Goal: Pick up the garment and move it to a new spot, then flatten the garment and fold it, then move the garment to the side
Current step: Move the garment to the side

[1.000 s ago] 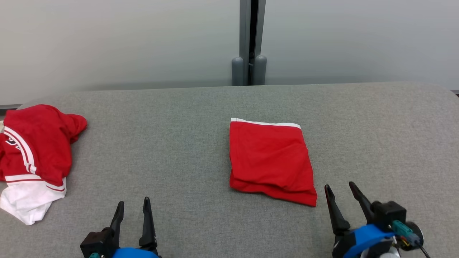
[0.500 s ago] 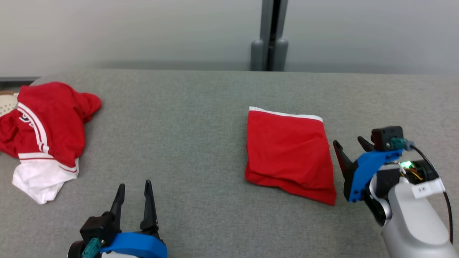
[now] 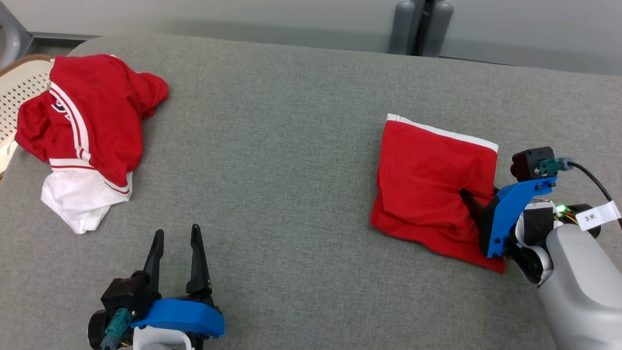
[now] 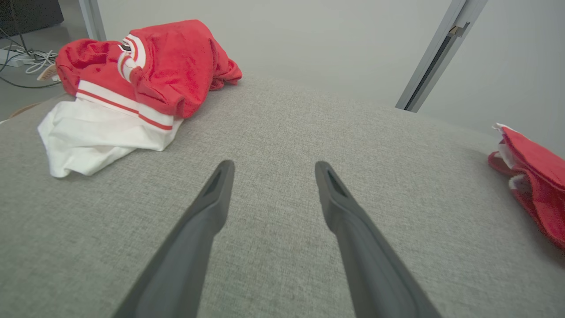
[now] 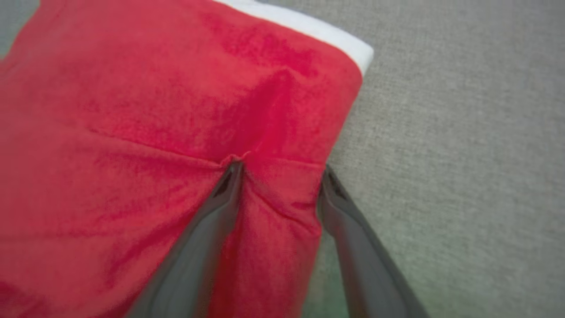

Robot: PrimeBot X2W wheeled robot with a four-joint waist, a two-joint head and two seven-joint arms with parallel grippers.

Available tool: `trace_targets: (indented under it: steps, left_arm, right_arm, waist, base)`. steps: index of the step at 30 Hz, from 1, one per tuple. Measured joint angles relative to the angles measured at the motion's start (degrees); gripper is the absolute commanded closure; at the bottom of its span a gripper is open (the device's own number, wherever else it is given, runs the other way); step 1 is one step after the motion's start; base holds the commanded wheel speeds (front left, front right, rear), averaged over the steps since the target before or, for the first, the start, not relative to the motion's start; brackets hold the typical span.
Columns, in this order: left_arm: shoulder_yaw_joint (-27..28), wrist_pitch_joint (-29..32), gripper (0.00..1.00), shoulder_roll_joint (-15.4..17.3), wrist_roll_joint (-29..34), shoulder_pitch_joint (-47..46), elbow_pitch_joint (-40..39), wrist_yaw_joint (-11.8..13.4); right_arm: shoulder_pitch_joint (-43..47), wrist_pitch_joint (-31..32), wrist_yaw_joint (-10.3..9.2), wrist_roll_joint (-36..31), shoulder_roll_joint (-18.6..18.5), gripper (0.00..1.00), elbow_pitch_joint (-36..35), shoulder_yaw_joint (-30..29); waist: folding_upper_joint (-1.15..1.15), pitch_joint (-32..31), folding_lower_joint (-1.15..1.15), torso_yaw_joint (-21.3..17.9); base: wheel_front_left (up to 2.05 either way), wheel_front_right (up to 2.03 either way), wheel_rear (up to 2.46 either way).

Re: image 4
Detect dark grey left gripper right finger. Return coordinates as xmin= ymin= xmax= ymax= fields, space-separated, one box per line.
xmin=315 ymin=161 xmax=442 ymax=318

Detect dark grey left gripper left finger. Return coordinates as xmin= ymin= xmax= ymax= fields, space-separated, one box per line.
xmin=113 ymin=160 xmax=235 ymax=318

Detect red white-sleeved t-shirt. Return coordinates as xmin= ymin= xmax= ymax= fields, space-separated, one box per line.
xmin=38 ymin=19 xmax=243 ymax=178

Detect red shorts with white trim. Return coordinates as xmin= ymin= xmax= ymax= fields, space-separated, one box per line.
xmin=488 ymin=123 xmax=565 ymax=252

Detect grey fabric sofa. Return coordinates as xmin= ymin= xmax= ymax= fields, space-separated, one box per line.
xmin=0 ymin=73 xmax=565 ymax=318

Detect white power strip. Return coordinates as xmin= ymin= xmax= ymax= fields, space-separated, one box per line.
xmin=0 ymin=46 xmax=26 ymax=68

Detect black cabinet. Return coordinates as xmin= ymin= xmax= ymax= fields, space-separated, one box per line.
xmin=0 ymin=0 xmax=64 ymax=38

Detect grey metal partition post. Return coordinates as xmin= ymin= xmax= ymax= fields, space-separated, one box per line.
xmin=395 ymin=0 xmax=488 ymax=112

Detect cables and power strip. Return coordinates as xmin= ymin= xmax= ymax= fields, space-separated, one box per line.
xmin=0 ymin=26 xmax=62 ymax=89

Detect white coiled cable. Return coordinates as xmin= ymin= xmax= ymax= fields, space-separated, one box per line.
xmin=24 ymin=49 xmax=59 ymax=74

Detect slim grey metal post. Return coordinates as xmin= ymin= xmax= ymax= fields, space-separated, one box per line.
xmin=79 ymin=0 xmax=106 ymax=41

